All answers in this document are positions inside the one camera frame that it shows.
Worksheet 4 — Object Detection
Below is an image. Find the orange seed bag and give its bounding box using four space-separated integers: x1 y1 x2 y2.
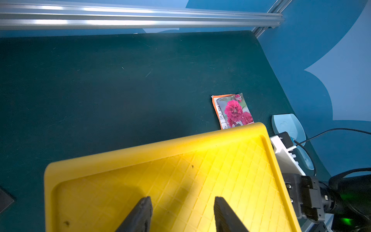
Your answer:
211 94 234 130

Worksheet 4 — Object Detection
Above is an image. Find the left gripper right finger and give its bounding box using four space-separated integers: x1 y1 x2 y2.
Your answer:
214 197 249 232

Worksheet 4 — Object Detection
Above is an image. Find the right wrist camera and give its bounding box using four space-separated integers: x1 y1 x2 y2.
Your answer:
270 132 306 176

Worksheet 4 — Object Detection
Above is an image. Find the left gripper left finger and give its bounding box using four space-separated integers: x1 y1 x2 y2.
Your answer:
116 196 153 232

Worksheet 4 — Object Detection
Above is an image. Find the pink flower seed bag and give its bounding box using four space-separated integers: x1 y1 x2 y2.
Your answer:
217 93 254 129

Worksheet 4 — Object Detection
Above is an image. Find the dark metal tree base plate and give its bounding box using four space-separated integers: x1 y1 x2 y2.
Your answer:
0 188 15 214

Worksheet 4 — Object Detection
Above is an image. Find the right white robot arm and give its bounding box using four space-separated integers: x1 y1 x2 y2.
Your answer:
283 168 371 232

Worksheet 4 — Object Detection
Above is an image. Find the yellow three-drawer cabinet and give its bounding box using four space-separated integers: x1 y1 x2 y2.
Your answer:
44 123 300 232

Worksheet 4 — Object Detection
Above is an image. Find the right aluminium frame post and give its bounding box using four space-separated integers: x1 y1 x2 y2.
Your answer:
252 0 293 38

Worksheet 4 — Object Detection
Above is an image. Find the rear horizontal aluminium bar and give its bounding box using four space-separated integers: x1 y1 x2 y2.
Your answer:
1 1 284 31

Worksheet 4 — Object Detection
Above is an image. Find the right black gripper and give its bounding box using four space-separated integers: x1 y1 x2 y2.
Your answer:
283 174 342 223

